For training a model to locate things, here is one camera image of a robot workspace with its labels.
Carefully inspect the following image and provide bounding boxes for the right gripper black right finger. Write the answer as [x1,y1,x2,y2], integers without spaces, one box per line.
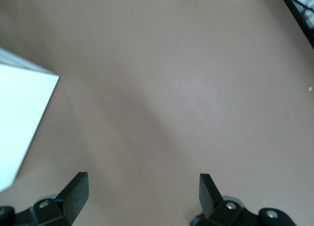
[190,173,298,226]

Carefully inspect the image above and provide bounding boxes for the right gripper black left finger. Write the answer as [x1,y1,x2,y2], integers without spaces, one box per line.
[0,171,89,226]

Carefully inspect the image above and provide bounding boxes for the white drawer cabinet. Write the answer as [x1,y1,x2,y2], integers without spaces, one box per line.
[0,46,60,192]

